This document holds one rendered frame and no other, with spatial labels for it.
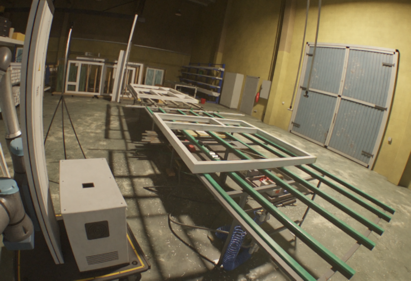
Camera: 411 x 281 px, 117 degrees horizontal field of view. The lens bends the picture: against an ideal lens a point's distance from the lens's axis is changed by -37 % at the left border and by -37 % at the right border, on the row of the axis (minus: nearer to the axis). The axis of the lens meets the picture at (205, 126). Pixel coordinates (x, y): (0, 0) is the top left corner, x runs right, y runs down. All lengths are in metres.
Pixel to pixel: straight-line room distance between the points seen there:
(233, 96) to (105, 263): 10.95
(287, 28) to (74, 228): 9.70
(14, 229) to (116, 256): 0.62
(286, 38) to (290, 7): 1.63
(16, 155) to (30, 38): 0.73
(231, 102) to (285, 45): 4.53
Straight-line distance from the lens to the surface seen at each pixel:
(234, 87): 11.51
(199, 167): 1.38
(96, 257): 1.29
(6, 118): 1.52
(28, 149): 1.00
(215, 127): 2.53
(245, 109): 11.30
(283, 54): 9.45
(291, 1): 10.32
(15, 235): 1.10
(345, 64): 8.00
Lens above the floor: 1.50
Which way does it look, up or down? 14 degrees down
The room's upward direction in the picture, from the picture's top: 11 degrees clockwise
